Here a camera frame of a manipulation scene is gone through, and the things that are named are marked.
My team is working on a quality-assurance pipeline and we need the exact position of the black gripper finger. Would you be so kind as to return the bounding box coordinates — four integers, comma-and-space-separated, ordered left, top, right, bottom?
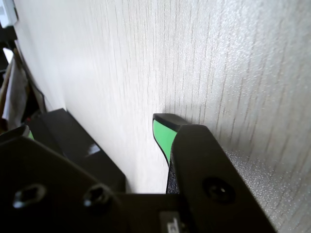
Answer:
0, 125, 127, 233
153, 113, 276, 233

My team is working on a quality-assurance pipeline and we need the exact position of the black cardboard box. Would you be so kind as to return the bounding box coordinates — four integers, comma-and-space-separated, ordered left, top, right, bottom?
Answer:
29, 108, 100, 166

